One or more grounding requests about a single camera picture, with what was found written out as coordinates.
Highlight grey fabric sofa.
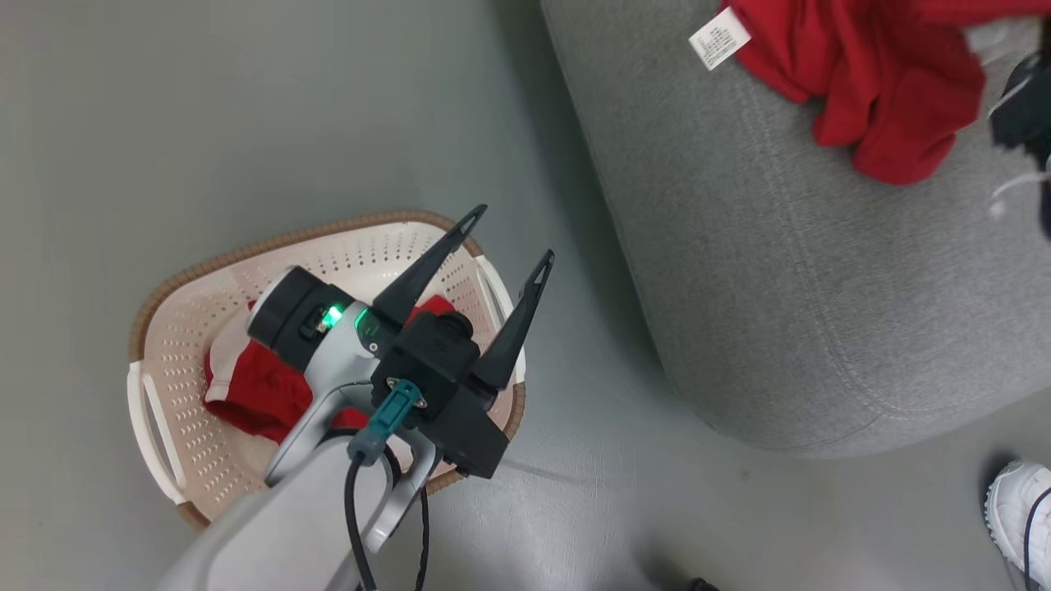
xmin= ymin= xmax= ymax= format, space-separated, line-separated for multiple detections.
xmin=538 ymin=0 xmax=1051 ymax=459

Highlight cream perforated laundry basket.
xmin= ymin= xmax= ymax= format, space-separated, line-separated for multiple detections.
xmin=127 ymin=211 xmax=526 ymax=530

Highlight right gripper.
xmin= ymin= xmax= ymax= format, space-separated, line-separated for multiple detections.
xmin=989 ymin=49 xmax=1051 ymax=239

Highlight red shorts with white trim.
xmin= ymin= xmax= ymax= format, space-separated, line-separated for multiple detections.
xmin=203 ymin=294 xmax=457 ymax=444

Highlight thin black braided cable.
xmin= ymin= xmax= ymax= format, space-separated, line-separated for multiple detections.
xmin=415 ymin=488 xmax=431 ymax=591

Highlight red shirt with white label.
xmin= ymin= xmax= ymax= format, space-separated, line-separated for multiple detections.
xmin=688 ymin=0 xmax=1051 ymax=186

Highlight black cable with teal connector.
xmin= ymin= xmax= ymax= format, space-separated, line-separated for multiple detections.
xmin=343 ymin=378 xmax=429 ymax=591

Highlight white sneaker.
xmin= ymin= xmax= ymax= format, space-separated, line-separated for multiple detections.
xmin=984 ymin=460 xmax=1051 ymax=591

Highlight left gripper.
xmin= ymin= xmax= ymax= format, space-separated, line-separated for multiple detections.
xmin=246 ymin=204 xmax=556 ymax=392

